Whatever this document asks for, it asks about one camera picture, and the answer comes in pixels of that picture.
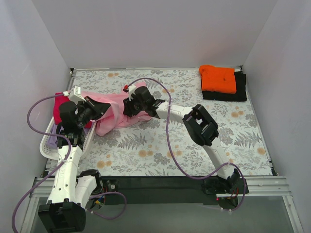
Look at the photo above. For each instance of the orange folded t shirt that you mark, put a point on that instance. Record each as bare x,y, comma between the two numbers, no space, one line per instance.
218,79

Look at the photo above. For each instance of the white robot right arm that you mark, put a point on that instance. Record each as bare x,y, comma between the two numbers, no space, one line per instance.
202,129

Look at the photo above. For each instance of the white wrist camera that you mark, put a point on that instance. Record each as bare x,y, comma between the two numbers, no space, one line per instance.
130,90
74,95

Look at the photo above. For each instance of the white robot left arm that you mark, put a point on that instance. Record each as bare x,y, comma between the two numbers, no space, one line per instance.
64,211

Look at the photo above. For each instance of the black folded t shirt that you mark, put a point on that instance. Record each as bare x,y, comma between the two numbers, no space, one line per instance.
239,96

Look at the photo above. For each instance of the red t shirt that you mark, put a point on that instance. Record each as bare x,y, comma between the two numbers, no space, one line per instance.
59,99

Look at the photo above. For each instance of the floral table cloth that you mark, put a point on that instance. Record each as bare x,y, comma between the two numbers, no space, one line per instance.
154,148

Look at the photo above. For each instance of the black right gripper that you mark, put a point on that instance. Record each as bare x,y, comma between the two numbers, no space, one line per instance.
132,107

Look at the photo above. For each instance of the pink t shirt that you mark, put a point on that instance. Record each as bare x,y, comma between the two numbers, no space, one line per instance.
114,118

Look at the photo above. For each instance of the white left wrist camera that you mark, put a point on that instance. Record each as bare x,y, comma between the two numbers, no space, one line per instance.
74,95

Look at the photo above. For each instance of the white plastic basket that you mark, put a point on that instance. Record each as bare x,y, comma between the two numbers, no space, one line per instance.
50,151

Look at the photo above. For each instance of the lavender t shirt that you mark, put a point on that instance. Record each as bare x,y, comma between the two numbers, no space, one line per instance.
52,140

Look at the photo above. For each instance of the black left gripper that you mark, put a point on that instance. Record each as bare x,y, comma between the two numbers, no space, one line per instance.
90,107

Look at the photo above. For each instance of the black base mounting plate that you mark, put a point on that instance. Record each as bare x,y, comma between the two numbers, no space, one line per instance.
172,190

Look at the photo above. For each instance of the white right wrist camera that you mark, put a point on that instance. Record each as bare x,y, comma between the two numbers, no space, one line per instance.
130,90

